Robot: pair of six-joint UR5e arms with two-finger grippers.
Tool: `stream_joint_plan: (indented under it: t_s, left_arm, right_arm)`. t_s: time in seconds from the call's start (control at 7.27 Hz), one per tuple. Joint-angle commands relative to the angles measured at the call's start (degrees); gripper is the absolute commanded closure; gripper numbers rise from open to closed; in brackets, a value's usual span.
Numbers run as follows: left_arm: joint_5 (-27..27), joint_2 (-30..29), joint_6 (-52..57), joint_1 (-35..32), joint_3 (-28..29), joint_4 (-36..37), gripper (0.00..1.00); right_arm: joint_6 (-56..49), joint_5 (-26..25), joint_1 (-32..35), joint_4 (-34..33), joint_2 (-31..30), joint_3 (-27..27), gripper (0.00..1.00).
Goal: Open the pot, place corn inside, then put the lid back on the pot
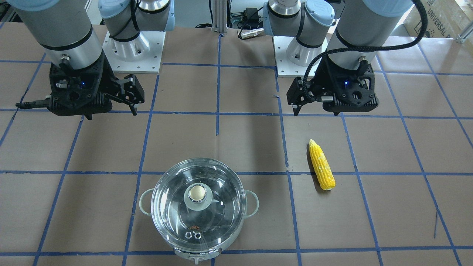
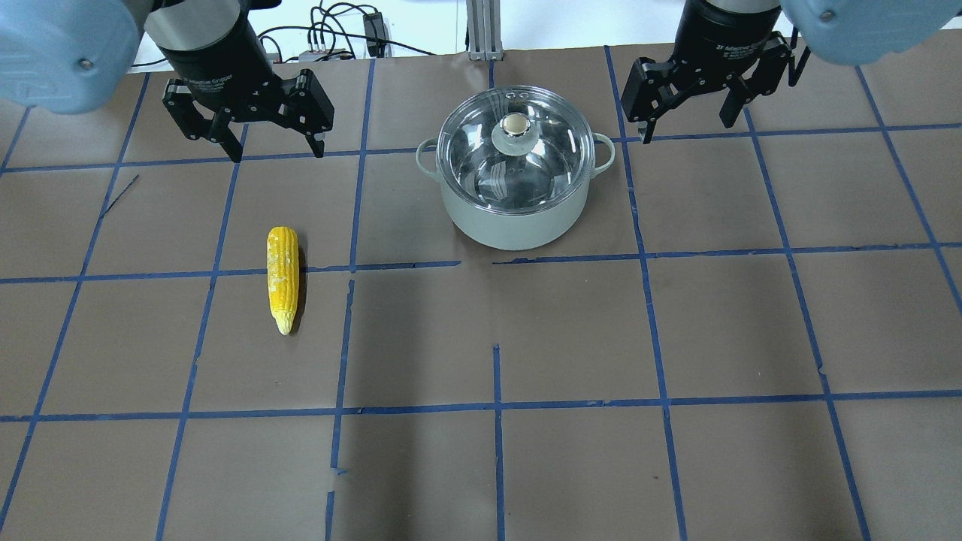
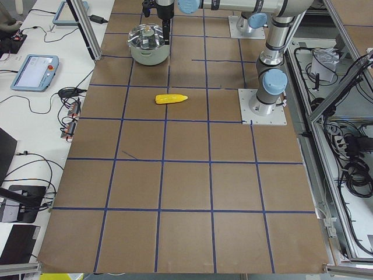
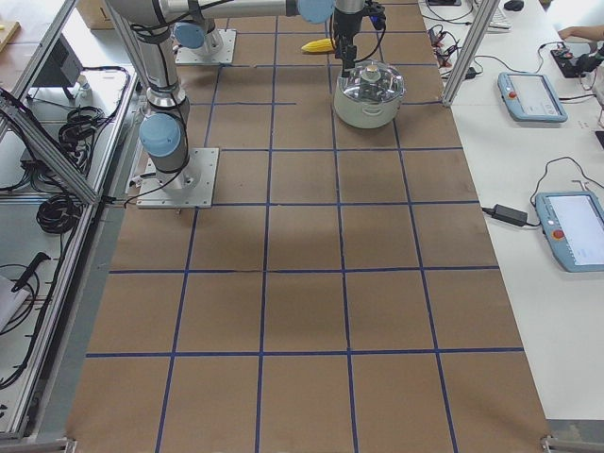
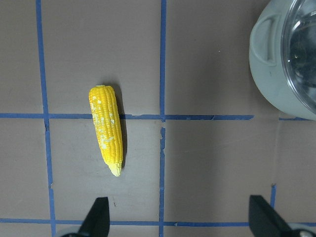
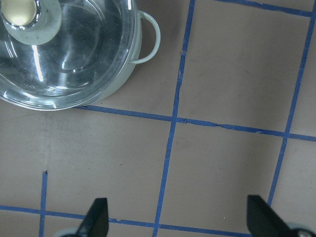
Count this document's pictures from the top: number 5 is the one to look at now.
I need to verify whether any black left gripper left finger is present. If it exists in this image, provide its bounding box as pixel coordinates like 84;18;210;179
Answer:
78;197;110;237

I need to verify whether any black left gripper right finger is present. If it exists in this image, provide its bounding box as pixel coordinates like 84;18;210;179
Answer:
248;195;292;237

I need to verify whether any yellow corn cob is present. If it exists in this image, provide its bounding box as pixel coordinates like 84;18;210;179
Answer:
88;85;123;177

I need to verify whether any clear glass pot lid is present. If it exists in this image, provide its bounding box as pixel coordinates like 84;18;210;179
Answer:
281;0;316;114

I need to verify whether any pale green cooking pot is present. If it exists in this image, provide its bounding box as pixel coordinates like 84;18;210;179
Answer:
249;0;316;120

